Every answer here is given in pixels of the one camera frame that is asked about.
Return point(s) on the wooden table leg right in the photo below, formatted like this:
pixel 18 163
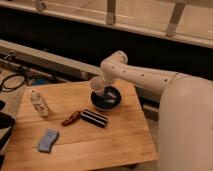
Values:
pixel 175 17

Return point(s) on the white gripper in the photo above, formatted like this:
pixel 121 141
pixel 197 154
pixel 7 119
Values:
pixel 98 85

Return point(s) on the dark ceramic bowl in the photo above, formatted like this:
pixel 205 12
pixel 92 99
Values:
pixel 110 99

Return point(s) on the wooden table leg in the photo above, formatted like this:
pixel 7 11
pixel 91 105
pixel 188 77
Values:
pixel 175 17
pixel 111 12

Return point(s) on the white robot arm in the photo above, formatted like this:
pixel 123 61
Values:
pixel 185 141

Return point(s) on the black striped box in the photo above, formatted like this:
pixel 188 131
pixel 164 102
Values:
pixel 94 118

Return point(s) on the black object at left edge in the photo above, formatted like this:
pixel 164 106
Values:
pixel 6 121

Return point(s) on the blue sponge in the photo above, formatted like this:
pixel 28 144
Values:
pixel 46 143

